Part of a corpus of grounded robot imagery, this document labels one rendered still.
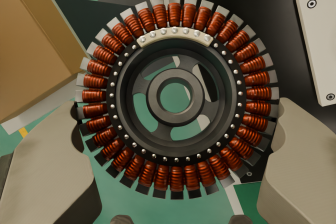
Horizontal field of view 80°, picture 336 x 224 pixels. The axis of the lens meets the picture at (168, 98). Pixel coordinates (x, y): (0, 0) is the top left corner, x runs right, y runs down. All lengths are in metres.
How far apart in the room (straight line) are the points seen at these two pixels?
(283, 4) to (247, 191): 0.34
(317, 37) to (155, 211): 1.66
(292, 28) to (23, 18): 0.39
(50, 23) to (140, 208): 1.62
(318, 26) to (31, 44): 0.41
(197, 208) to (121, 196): 0.61
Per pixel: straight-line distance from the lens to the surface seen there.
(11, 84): 0.46
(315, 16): 0.32
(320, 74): 0.34
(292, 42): 0.33
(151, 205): 1.78
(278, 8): 0.32
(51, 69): 0.39
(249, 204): 0.49
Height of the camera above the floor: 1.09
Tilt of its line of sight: 64 degrees down
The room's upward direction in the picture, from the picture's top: 145 degrees counter-clockwise
